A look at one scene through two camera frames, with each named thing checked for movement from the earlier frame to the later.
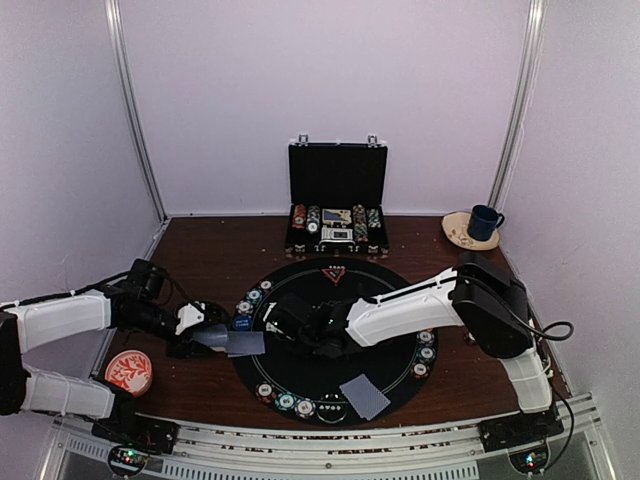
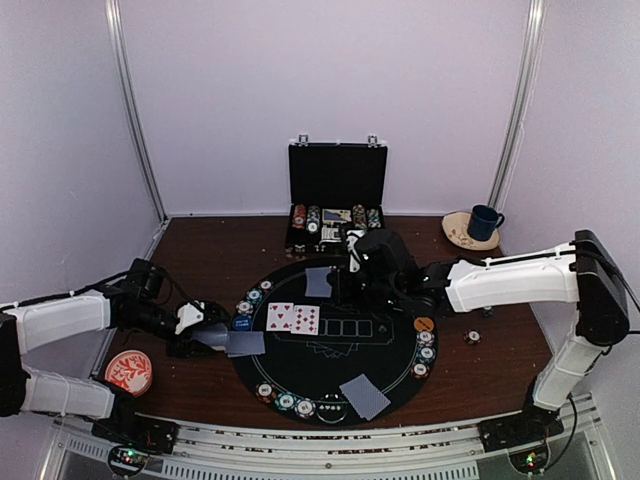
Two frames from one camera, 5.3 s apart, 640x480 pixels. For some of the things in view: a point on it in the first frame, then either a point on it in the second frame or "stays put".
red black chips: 265,391 stays put
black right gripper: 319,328 → 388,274
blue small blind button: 242,323 stays put
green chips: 254,296 stays put
